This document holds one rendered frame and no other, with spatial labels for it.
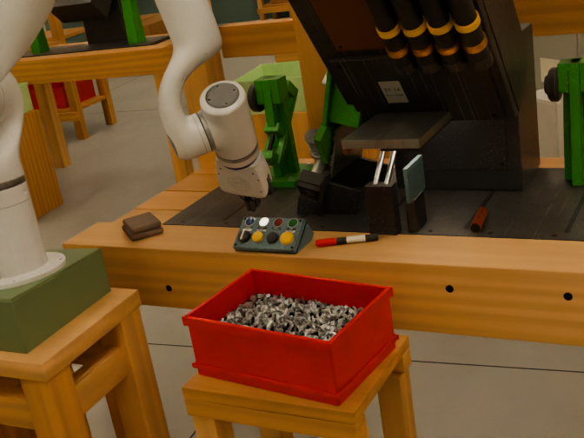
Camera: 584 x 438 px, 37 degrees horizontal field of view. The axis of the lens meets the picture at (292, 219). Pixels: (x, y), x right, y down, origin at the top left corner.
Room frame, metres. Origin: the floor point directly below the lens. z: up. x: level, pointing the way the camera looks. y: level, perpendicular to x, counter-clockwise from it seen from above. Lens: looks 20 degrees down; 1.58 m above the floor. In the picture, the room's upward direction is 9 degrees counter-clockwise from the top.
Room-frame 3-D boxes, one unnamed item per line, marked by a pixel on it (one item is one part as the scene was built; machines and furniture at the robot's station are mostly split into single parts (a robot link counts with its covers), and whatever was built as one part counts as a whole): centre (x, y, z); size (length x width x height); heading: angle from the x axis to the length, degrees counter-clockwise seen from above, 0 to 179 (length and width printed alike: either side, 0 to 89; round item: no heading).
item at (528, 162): (1.96, -0.43, 1.07); 0.30 x 0.18 x 0.34; 60
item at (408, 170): (1.71, -0.26, 0.97); 0.10 x 0.02 x 0.14; 150
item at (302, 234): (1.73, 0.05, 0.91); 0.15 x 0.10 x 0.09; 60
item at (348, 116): (1.87, -0.17, 1.17); 0.13 x 0.12 x 0.20; 60
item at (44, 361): (1.67, 0.57, 0.83); 0.32 x 0.32 x 0.04; 62
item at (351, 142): (1.76, -0.29, 1.11); 0.39 x 0.16 x 0.03; 150
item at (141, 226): (1.95, 0.36, 0.91); 0.10 x 0.08 x 0.03; 20
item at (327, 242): (1.67, -0.11, 0.91); 0.13 x 0.02 x 0.02; 81
